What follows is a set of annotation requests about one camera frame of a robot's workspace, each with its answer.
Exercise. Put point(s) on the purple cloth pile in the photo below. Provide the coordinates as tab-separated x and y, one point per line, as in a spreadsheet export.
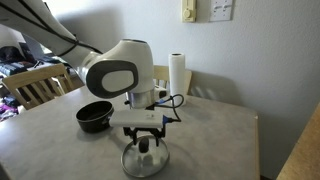
6	111

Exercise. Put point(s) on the glass lid with black knob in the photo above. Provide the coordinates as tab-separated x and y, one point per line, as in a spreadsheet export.
146	166

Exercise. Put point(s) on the light wooden slat-back chair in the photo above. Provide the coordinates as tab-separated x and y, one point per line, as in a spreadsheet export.
161	75
33	75

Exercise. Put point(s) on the beige wall thermostat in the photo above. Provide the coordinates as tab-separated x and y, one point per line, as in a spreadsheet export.
188	10

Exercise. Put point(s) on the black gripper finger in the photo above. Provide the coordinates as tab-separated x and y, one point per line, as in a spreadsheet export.
133	135
158	136

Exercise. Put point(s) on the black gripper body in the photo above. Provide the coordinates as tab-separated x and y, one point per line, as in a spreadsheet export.
145	129

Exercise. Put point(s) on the white paper towel roll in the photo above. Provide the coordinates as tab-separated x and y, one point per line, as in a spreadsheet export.
177	76

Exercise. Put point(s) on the wooden furniture top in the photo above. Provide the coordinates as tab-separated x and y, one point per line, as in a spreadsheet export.
303	153

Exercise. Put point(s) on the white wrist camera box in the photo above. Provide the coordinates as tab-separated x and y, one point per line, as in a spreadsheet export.
136	119

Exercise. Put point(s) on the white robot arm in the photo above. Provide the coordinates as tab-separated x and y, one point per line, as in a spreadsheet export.
116	80

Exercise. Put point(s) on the white wall switch plate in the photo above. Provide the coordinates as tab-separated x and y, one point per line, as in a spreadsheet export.
221	10

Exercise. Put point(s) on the black bag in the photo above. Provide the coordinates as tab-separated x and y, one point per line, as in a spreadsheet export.
10	53

